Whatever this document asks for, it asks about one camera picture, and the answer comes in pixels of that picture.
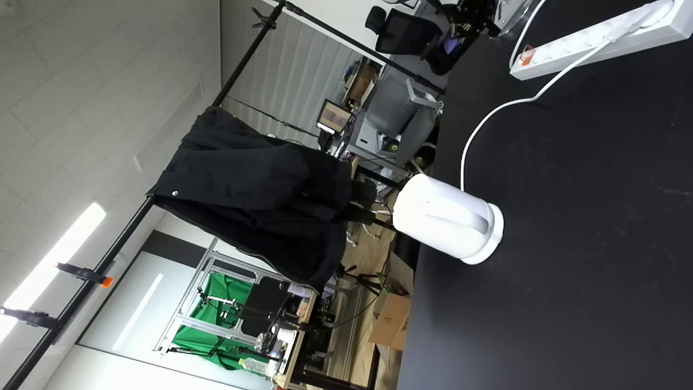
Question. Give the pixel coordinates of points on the white cup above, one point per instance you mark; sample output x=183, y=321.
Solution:
x=447, y=217

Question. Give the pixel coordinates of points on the black hanging cloth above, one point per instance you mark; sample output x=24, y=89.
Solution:
x=260, y=195

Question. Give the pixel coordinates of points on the small framed picture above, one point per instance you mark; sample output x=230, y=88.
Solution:
x=332, y=115

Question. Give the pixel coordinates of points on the open cardboard box orange side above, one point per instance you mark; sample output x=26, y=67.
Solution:
x=391, y=317

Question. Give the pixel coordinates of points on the white power strip orange button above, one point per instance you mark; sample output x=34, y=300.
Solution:
x=598, y=39

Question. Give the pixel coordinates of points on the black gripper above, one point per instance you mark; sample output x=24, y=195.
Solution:
x=468, y=22

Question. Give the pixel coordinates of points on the white metal frame booth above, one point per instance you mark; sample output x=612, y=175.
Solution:
x=206, y=264

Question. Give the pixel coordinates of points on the black office chair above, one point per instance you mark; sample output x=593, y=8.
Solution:
x=267, y=305

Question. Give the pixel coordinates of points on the black backdrop stand pole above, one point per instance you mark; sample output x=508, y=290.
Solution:
x=123, y=234

